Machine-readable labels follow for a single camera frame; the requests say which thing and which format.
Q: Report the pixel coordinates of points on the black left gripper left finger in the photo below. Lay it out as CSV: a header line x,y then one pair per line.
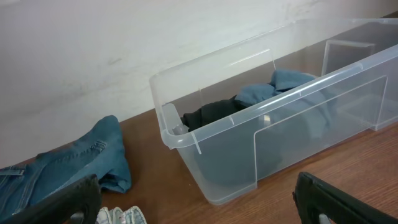
x,y
79,202

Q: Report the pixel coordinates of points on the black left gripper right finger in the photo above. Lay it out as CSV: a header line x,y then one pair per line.
x,y
317,201

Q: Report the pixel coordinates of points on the black garment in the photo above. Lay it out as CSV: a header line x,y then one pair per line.
x,y
232,157

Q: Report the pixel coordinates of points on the blue shirt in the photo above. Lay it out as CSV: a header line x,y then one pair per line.
x,y
312,114

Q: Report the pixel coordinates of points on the clear plastic storage bin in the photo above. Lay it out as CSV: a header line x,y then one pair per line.
x,y
251,109

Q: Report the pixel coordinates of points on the dark blue folded jeans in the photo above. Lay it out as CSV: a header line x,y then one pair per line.
x,y
100,152

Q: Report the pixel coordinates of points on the light blue folded jeans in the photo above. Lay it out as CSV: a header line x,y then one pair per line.
x,y
116,216

